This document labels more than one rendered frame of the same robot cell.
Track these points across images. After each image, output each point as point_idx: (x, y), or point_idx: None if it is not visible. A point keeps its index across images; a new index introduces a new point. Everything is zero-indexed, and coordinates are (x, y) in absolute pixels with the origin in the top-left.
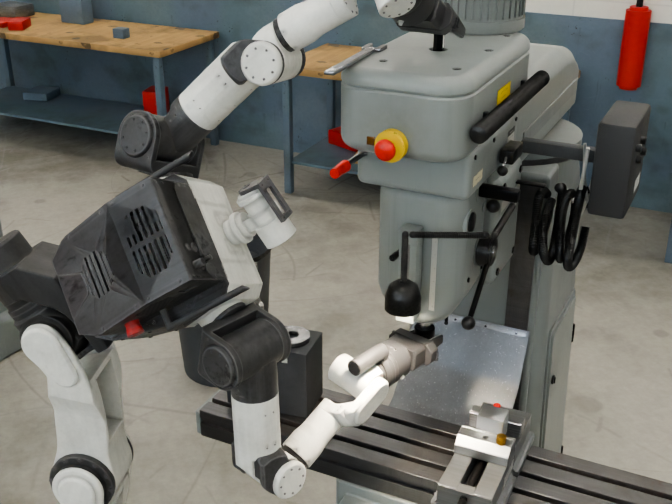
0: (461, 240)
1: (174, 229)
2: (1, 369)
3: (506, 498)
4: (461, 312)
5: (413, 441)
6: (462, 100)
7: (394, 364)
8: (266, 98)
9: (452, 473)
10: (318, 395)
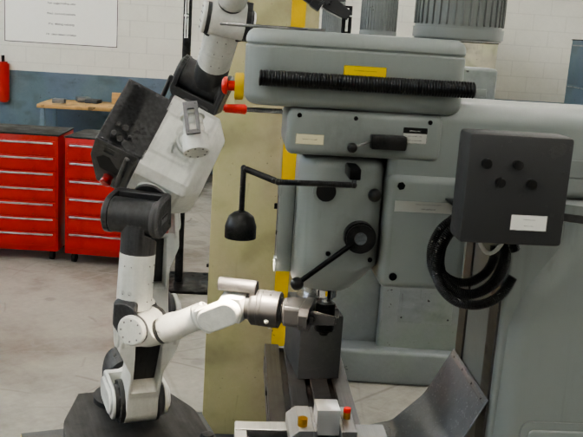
0: (311, 204)
1: (116, 110)
2: (422, 390)
3: None
4: (468, 364)
5: None
6: (258, 47)
7: (256, 303)
8: None
9: (255, 424)
10: (326, 373)
